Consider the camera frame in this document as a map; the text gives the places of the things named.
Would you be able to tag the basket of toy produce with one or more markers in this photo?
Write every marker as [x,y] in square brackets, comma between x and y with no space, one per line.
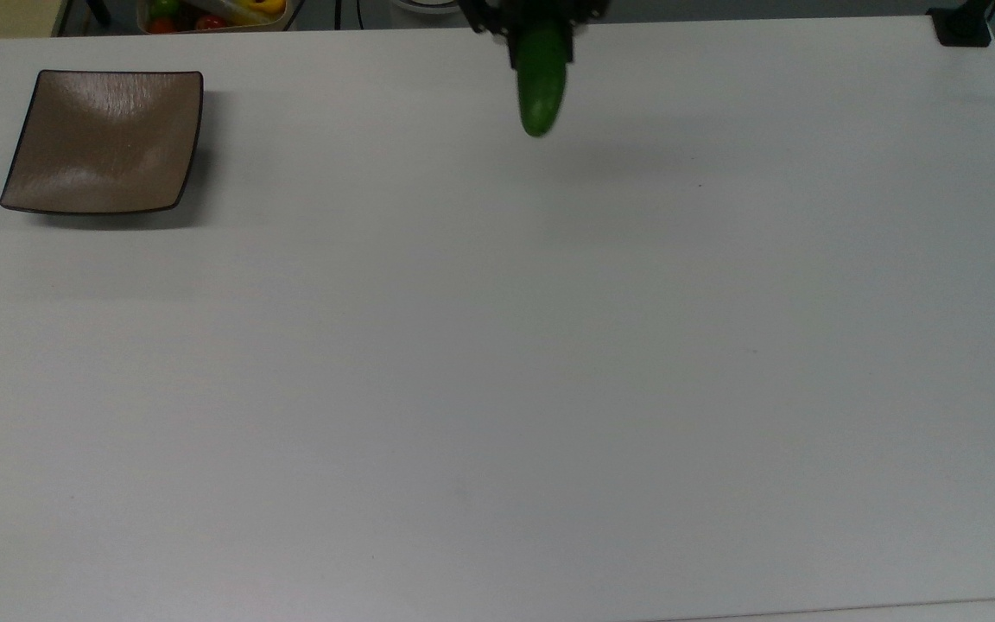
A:
[214,26]

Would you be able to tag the yellow toy pepper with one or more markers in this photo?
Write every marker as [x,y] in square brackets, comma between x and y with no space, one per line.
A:
[260,8]

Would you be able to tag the black stand leg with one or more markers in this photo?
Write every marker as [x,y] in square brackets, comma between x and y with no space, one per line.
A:
[98,9]

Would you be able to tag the square brown ceramic plate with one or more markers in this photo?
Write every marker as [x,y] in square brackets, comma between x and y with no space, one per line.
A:
[104,142]

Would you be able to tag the black table clamp mount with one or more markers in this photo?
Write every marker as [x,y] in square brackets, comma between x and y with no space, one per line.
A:
[962,24]

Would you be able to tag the green cucumber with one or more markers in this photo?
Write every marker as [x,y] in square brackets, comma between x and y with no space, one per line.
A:
[541,86]

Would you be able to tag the red toy tomato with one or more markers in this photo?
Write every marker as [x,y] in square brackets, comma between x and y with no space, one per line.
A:
[161,25]
[210,22]

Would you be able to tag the white round base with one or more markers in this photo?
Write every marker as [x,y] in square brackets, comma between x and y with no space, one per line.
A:
[424,5]

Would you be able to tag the green toy fruit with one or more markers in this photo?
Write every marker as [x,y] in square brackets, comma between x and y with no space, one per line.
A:
[164,8]

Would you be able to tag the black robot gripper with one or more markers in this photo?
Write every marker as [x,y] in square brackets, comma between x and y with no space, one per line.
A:
[497,10]

